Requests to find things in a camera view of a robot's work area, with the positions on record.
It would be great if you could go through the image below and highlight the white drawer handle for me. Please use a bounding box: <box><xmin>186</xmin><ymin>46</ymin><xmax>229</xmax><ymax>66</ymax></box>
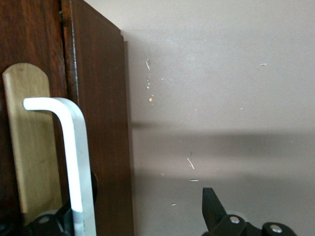
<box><xmin>23</xmin><ymin>97</ymin><xmax>97</xmax><ymax>236</ymax></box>

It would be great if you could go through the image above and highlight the dark wooden box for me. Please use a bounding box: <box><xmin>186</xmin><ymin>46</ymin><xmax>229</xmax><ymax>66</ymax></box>
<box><xmin>61</xmin><ymin>0</ymin><xmax>135</xmax><ymax>236</ymax></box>

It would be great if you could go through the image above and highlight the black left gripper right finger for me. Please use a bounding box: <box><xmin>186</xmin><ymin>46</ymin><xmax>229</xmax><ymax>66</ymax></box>
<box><xmin>201</xmin><ymin>187</ymin><xmax>296</xmax><ymax>236</ymax></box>

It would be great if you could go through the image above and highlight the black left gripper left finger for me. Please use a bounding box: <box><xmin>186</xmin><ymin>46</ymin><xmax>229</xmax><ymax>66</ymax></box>
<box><xmin>23</xmin><ymin>201</ymin><xmax>75</xmax><ymax>236</ymax></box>

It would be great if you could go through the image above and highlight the light wooden handle plate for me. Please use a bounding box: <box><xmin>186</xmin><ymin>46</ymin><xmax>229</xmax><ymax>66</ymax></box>
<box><xmin>1</xmin><ymin>62</ymin><xmax>63</xmax><ymax>221</ymax></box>

